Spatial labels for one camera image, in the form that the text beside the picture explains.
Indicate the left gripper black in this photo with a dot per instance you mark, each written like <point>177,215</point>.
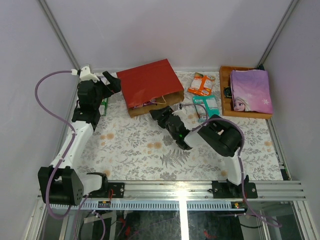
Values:
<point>105,86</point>

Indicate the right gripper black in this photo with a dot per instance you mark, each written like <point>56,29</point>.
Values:
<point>158,114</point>

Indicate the red green snack packet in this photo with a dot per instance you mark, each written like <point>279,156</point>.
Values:
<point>103,107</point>

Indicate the red brown paper bag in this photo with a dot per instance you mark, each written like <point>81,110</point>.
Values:
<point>156,80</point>

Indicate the teal snack packet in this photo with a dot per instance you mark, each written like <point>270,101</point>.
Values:
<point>206,107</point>

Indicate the orange snack packet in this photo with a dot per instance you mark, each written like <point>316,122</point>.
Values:
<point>202,85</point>

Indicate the purple snack packet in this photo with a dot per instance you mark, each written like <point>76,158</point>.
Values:
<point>104,79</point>

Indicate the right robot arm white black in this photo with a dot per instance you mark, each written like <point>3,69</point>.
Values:
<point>222,135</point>

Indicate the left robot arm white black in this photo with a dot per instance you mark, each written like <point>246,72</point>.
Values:
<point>59,182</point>

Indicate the floral table mat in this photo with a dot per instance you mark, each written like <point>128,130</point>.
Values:
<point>126,148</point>

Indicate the orange wooden tray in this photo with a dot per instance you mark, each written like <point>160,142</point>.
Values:
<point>227,103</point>

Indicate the black object in tray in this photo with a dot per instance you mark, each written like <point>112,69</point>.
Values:
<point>227,91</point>

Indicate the purple princess cloth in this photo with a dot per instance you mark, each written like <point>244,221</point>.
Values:
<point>251,91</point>

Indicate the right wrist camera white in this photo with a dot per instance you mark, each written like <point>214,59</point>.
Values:
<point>180,113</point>

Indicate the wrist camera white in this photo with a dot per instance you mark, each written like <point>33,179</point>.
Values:
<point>180,113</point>
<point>85,74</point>

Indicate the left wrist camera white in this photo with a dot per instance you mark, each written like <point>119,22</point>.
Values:
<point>85,74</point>

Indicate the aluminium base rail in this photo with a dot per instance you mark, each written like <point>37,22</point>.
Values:
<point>198,195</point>

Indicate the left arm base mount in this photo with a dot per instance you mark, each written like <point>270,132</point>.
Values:
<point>96,185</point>

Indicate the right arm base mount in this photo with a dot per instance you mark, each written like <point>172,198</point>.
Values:
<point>232,188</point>

